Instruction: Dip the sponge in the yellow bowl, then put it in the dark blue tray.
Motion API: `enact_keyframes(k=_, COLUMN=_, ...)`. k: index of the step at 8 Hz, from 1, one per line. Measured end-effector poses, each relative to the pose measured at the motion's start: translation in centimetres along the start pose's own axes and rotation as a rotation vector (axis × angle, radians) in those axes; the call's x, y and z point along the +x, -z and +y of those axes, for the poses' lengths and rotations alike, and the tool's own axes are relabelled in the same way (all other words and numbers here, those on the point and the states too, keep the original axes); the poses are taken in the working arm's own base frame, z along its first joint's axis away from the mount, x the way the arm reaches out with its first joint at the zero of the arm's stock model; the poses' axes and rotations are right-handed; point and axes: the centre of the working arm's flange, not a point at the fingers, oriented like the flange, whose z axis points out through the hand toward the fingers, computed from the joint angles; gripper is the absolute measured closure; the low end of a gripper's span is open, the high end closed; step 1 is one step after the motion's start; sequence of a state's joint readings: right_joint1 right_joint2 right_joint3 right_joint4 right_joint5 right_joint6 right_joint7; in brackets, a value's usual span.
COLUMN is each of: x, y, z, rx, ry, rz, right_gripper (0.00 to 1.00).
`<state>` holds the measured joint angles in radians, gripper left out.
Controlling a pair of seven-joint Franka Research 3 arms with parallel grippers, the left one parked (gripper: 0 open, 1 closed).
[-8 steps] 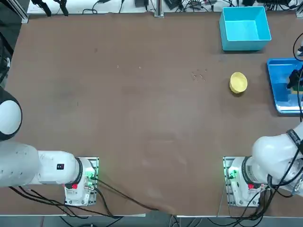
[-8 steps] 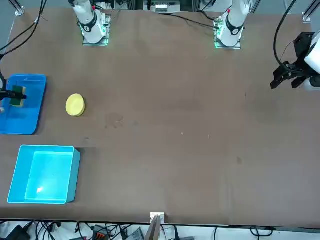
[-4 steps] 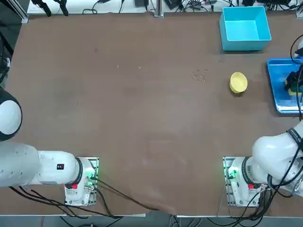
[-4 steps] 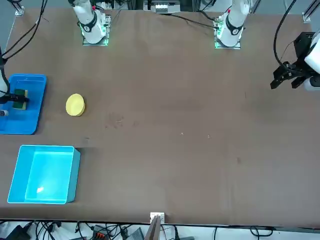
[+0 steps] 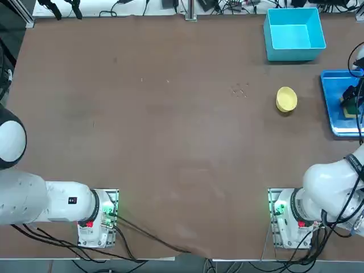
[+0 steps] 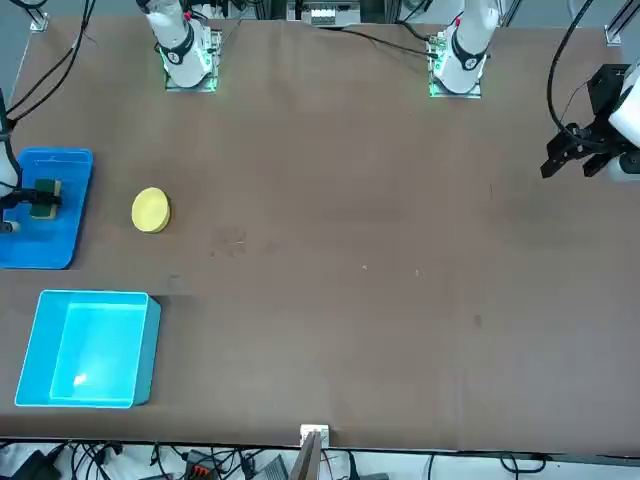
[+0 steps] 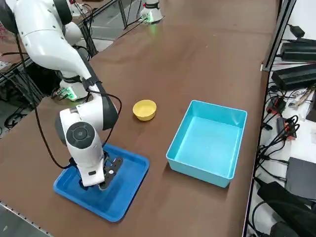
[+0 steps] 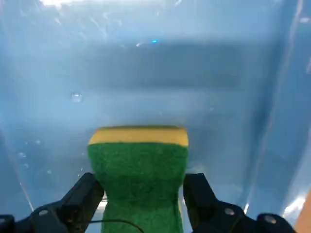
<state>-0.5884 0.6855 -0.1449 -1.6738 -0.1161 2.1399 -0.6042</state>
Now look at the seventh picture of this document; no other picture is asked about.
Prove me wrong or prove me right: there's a dark blue tray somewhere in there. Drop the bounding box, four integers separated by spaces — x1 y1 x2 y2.
53 143 151 223

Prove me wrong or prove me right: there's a yellow bowl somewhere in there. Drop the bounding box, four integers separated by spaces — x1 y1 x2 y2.
132 99 158 122

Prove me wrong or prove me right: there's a light blue bin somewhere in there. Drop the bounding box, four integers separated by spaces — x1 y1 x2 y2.
165 99 248 189

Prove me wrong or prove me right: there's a red and black device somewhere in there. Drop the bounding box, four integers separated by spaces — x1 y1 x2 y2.
268 97 287 115

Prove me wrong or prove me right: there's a black bag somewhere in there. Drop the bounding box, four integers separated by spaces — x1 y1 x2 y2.
256 181 316 237

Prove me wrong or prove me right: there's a black adapter with orange plugs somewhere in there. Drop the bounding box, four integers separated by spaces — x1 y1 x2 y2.
276 117 300 141

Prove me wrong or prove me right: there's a dark grey flat box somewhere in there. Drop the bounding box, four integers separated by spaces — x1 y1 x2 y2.
285 156 316 201

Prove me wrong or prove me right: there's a colourful packet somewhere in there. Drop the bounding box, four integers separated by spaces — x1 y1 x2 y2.
288 85 316 109

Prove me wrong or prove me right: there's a long black power brick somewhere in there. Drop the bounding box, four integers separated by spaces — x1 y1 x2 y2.
280 39 316 60
271 63 316 91

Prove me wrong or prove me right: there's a small black power adapter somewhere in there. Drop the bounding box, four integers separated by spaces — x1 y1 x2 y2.
287 24 306 39

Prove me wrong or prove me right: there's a black looped wrist cable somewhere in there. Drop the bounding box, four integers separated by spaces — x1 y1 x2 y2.
82 78 123 149

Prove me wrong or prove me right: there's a long black slack cable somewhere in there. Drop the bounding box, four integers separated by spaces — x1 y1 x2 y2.
13 24 78 170

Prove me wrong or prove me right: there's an aluminium frame post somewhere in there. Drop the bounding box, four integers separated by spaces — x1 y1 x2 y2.
261 0 297 72

